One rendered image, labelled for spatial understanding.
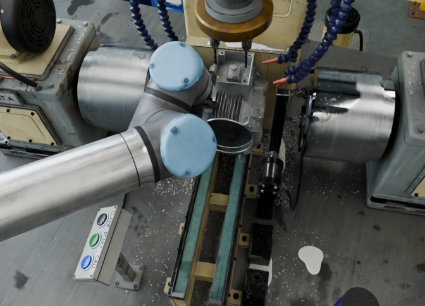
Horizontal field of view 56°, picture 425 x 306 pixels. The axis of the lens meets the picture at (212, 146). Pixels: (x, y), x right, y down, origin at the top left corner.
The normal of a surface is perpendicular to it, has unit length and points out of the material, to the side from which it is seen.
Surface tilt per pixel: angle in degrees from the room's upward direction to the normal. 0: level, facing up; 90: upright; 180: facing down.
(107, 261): 56
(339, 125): 51
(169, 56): 25
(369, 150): 77
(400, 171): 89
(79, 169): 19
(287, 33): 90
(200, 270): 0
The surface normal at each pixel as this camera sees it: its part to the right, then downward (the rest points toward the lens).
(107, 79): -0.13, -0.04
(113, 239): 0.80, -0.20
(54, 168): 0.11, -0.59
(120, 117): -0.19, 0.67
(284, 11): -0.18, 0.82
